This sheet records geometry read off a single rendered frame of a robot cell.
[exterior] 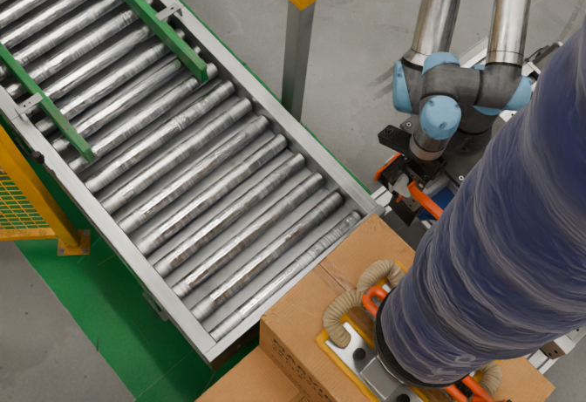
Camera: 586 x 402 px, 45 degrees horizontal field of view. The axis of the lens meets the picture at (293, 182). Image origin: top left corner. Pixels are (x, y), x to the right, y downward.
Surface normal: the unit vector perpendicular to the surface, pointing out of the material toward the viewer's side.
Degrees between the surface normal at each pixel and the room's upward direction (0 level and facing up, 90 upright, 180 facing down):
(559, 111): 74
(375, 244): 0
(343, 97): 0
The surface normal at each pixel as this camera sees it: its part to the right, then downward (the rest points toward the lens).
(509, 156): -0.94, -0.31
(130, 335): 0.05, -0.39
